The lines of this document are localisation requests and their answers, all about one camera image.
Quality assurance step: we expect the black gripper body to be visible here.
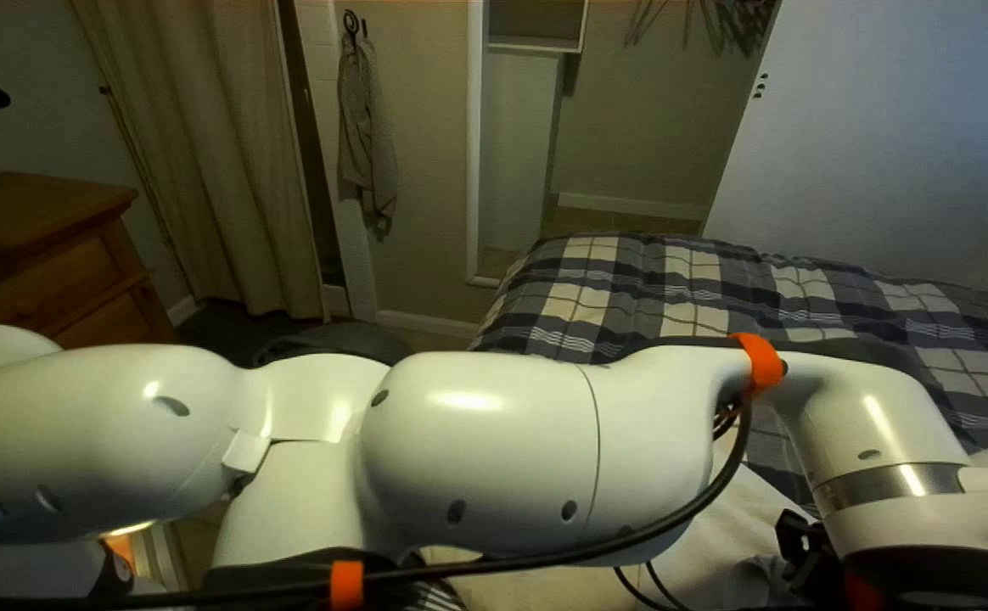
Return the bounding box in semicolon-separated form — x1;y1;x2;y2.
775;511;887;611

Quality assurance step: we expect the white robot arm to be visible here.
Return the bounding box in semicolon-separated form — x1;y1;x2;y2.
0;325;988;611

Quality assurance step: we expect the plaid bed comforter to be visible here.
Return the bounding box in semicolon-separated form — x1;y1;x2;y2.
475;236;988;453

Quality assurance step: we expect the white closet door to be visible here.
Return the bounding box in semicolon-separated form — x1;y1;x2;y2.
707;0;988;290

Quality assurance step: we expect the dark floor mat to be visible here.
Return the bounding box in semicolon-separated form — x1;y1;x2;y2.
178;303;415;367

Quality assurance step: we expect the hanging grey garment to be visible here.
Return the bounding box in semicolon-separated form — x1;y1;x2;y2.
337;12;401;241

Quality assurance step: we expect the beige curtain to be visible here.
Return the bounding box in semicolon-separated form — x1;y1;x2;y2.
69;0;327;318

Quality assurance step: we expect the wooden dresser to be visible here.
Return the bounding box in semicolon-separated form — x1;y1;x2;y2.
0;172;173;346

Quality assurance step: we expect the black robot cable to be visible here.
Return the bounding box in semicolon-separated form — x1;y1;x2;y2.
173;394;757;611

